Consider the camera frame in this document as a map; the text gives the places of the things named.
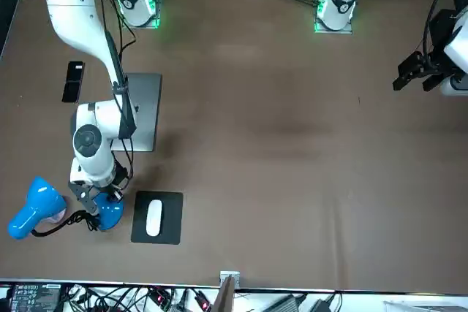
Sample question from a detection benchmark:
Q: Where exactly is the aluminium camera post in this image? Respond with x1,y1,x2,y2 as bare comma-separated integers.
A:
214,270,241,312

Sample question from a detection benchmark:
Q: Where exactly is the black lamp cord bundle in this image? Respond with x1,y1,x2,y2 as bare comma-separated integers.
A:
64,209,102,233

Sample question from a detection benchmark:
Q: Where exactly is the black labelled power adapter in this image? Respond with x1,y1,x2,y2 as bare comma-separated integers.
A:
7,282,62,312

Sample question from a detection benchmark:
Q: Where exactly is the black phone with white label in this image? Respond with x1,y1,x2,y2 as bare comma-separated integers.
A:
67,61,86,83

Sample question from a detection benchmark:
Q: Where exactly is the black mouse pad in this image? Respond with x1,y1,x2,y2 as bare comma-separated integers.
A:
130,190,184,246

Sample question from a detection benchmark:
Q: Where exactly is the grey laptop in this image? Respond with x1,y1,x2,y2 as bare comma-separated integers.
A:
109,72,163,153

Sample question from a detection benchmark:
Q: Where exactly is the blue desk lamp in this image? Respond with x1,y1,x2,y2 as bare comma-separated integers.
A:
7,176,124,241

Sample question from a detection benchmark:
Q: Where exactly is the grey power adapter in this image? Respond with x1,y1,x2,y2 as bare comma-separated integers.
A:
262,292,306,312

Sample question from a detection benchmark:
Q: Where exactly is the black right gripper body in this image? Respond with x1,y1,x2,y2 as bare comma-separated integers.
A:
87,181,117,200

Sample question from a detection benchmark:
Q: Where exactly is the white cable shelf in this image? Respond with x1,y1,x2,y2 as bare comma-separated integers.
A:
0,278,468,312

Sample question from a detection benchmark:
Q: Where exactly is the white computer mouse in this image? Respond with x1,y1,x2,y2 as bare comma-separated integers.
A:
146,199,164,237

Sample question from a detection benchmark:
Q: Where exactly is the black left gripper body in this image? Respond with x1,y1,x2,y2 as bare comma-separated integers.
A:
422,8,458,76

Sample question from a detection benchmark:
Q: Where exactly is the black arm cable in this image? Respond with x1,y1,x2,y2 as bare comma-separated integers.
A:
95,0,138,196

